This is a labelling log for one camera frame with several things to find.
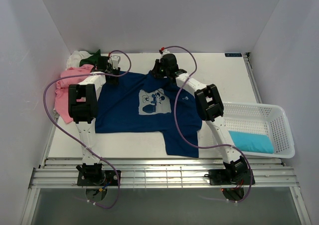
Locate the navy blue printed t-shirt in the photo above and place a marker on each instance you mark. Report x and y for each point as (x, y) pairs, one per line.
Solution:
(142, 103)

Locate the dark green t-shirt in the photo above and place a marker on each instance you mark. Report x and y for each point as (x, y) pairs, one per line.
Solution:
(92, 59)

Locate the white plastic basket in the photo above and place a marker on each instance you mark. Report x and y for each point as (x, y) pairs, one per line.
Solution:
(264, 119)

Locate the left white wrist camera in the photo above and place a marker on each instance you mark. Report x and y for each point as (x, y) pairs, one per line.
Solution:
(114, 60)

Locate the pink t-shirt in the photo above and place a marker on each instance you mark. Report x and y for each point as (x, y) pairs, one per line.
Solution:
(61, 99)

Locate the blue label sticker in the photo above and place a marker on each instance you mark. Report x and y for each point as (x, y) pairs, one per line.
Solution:
(233, 54)

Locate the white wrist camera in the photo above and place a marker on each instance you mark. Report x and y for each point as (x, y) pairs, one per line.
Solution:
(114, 60)
(164, 53)

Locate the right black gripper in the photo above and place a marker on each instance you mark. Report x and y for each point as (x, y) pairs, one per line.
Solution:
(155, 72)

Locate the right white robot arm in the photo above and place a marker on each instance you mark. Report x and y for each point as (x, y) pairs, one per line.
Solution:
(210, 109)

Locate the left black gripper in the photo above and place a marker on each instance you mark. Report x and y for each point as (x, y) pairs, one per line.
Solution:
(116, 72)

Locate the white t-shirt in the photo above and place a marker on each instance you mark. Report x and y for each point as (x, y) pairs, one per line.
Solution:
(75, 58)

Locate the rolled turquoise t-shirt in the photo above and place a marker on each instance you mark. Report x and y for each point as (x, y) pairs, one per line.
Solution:
(252, 142)

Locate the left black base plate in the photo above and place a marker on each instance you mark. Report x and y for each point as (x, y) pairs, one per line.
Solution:
(102, 178)

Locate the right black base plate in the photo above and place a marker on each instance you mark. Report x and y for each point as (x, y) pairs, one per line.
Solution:
(220, 177)

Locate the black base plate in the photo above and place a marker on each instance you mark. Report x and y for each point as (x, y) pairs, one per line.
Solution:
(102, 178)
(220, 177)

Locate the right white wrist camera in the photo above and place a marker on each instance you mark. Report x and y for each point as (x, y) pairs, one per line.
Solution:
(164, 53)

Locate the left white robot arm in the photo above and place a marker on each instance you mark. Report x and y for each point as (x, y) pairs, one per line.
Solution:
(83, 109)

